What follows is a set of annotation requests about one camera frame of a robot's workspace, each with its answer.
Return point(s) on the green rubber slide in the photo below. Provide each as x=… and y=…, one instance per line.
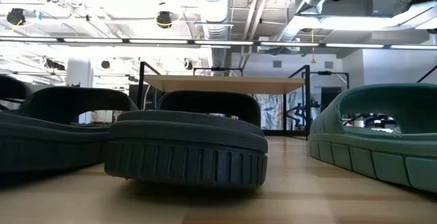
x=375, y=159

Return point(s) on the black background station frame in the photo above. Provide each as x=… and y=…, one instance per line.
x=327, y=73
x=218, y=69

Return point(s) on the wooden shelf black metal legs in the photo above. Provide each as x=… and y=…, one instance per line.
x=222, y=84

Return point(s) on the black rubber slide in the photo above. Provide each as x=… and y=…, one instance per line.
x=187, y=155
x=51, y=138

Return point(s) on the long ceiling light strip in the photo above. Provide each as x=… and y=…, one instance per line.
x=218, y=42

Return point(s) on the silver spiral ventilation duct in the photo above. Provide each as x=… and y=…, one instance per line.
x=307, y=2
x=215, y=12

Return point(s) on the white column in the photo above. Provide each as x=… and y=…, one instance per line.
x=79, y=77

